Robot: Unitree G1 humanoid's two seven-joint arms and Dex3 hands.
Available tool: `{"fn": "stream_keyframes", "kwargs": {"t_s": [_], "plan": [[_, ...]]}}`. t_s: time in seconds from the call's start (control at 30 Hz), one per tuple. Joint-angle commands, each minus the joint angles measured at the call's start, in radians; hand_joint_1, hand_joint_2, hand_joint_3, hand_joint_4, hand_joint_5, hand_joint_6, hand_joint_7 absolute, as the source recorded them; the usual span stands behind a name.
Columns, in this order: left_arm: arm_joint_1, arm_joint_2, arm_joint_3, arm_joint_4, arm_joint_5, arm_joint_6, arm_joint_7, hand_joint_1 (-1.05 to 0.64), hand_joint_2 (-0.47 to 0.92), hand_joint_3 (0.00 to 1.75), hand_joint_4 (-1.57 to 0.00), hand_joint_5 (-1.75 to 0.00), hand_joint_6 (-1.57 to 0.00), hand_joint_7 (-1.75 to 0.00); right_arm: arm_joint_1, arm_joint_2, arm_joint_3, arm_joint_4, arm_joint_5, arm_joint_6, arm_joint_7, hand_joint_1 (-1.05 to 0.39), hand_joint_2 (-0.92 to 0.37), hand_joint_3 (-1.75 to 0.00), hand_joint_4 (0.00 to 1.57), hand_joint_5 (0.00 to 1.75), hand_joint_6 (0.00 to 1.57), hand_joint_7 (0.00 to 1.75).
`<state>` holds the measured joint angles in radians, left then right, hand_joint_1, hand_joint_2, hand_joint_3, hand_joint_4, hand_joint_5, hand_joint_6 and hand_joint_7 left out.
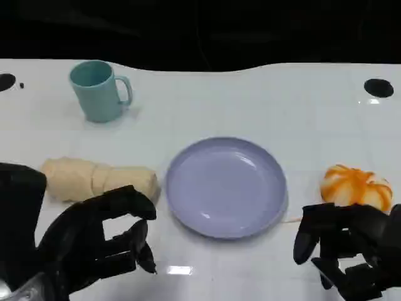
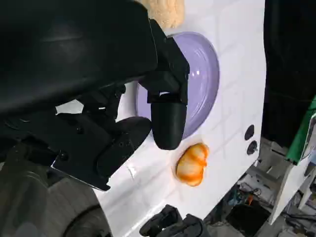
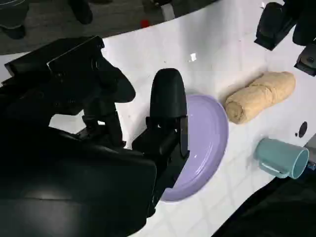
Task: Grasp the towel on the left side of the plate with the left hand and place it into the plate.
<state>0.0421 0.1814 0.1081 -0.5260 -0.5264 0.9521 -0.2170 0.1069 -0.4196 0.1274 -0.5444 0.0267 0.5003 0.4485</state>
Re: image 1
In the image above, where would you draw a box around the black round table grommet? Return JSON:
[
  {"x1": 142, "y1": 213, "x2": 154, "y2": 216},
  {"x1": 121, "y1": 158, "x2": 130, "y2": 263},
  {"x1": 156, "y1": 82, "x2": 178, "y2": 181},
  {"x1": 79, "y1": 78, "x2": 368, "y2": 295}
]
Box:
[
  {"x1": 363, "y1": 78, "x2": 395, "y2": 98},
  {"x1": 0, "y1": 73, "x2": 17, "y2": 93}
]

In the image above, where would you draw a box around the orange and white toy bread roll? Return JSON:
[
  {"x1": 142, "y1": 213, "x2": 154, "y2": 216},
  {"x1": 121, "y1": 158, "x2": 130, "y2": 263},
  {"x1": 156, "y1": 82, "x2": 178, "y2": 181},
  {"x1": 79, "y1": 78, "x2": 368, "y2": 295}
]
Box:
[{"x1": 320, "y1": 162, "x2": 393, "y2": 211}]

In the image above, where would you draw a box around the pale green mug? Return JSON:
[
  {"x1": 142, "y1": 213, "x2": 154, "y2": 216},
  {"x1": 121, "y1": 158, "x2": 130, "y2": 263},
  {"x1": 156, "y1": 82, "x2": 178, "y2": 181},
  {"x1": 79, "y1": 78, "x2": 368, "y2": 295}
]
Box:
[{"x1": 69, "y1": 60, "x2": 133, "y2": 124}]

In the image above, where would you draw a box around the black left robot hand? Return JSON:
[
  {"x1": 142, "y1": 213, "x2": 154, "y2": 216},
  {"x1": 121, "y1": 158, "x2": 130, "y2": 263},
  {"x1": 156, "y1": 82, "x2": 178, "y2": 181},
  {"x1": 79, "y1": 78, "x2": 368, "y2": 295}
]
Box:
[{"x1": 33, "y1": 184, "x2": 158, "y2": 301}]

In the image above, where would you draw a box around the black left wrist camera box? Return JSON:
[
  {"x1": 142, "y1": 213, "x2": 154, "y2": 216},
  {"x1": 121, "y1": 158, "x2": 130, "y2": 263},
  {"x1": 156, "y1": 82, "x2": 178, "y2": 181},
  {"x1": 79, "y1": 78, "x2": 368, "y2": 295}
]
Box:
[{"x1": 0, "y1": 162, "x2": 48, "y2": 277}]

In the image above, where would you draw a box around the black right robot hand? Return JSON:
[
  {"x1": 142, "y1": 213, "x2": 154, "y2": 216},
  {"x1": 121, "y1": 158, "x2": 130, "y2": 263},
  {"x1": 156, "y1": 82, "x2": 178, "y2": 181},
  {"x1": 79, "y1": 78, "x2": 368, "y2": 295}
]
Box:
[{"x1": 293, "y1": 202, "x2": 401, "y2": 301}]

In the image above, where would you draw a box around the lilac plate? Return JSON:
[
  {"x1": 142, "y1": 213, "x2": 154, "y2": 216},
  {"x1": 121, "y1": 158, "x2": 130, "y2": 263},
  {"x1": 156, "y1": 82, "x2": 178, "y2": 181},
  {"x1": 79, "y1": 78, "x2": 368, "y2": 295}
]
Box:
[{"x1": 164, "y1": 136, "x2": 289, "y2": 241}]

